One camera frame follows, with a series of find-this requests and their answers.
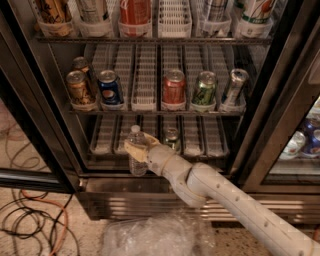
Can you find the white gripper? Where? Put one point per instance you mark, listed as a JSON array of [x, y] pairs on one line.
[[156, 159]]

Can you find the clear plastic water bottle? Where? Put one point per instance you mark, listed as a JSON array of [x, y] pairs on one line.
[[136, 136]]

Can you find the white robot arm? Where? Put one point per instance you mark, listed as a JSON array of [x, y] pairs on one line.
[[196, 183]]

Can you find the green soda can bottom shelf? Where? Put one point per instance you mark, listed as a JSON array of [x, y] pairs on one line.
[[172, 139]]

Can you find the green soda can shelf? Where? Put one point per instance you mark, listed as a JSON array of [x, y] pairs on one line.
[[172, 139], [204, 89]]

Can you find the red soda can middle shelf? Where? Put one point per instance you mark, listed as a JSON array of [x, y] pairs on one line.
[[174, 87]]

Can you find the steel fridge base grille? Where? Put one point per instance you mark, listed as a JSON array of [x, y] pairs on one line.
[[124, 198]]

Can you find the green soda can middle shelf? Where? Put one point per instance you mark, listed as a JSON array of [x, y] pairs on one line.
[[204, 89]]

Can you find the left glass fridge door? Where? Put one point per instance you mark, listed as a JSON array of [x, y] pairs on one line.
[[46, 164]]

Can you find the glass fridge door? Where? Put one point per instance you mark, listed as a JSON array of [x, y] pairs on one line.
[[46, 164], [286, 90]]

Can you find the red Coke can top shelf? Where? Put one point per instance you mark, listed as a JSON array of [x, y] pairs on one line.
[[135, 15]]

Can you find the right glass fridge door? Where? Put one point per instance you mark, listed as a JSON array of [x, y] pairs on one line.
[[286, 90]]

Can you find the silver can top shelf left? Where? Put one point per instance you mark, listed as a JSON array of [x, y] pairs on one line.
[[92, 11]]

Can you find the silver can shelf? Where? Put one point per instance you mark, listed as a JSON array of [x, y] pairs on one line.
[[213, 10], [92, 11]]

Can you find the silver can top shelf right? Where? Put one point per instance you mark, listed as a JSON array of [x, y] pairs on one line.
[[213, 10]]

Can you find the gold can top shelf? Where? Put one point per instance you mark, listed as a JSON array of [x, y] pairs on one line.
[[54, 11]]

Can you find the white green can top shelf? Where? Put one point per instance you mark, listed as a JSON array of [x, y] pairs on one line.
[[255, 11]]

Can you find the blue Pepsi can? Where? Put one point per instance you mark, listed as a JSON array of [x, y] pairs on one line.
[[110, 88]]

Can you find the clear plastic bag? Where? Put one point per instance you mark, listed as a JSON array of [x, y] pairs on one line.
[[177, 233]]

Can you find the gold can front left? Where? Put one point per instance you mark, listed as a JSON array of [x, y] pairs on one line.
[[79, 88]]

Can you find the slim silver can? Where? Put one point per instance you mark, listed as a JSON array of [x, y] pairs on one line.
[[238, 78]]

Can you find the gold can rear left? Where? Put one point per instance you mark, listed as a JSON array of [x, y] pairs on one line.
[[81, 63]]

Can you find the white can behind right door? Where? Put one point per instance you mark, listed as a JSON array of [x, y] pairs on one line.
[[294, 146]]

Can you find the blue can behind right door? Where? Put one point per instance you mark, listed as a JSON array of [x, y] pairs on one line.
[[311, 131]]

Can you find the bottom wire shelf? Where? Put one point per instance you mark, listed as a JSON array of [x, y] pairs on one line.
[[110, 156]]

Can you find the wire shelf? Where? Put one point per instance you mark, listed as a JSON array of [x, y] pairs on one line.
[[110, 156], [180, 113], [158, 41]]

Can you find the middle wire shelf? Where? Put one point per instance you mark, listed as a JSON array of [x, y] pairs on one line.
[[180, 113]]

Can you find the top wire shelf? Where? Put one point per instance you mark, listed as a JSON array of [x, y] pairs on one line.
[[158, 41]]

